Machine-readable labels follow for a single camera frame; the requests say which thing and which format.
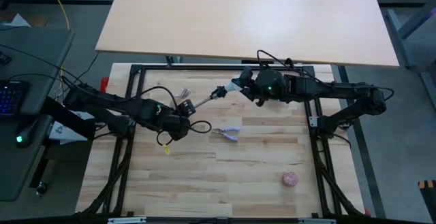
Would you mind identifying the black metal table frame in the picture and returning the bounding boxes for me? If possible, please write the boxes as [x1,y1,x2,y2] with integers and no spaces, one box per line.
[80,63,367,218]

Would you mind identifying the purple handled pliers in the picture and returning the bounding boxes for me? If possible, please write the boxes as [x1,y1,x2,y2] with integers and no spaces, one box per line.
[211,127,241,143]

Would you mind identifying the grey side desk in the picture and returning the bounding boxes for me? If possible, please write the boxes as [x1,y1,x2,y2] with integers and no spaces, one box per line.
[0,27,76,203]

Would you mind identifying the beige desk top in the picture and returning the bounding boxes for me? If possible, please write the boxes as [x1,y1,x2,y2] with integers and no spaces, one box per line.
[95,0,400,67]

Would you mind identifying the black computer mouse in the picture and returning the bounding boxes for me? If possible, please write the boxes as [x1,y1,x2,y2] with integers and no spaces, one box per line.
[15,120,38,148]

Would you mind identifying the pink round scrubber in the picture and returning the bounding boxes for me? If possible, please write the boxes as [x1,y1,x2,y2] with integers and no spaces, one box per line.
[281,172,299,188]

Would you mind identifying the white paper sheet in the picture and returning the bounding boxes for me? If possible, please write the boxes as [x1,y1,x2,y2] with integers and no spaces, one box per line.
[1,12,33,29]

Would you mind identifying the black cable with yellow tag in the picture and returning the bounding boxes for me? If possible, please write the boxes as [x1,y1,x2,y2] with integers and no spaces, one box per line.
[134,85,213,155]

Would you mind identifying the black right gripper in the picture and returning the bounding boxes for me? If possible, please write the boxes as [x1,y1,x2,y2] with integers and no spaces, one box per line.
[232,66,266,108]

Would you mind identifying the black keyboard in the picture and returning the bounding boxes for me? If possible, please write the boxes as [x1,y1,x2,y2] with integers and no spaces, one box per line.
[0,80,29,118]

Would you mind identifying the silver bracket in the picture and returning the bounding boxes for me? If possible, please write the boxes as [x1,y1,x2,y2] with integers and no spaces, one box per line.
[298,218,337,224]
[108,217,147,224]

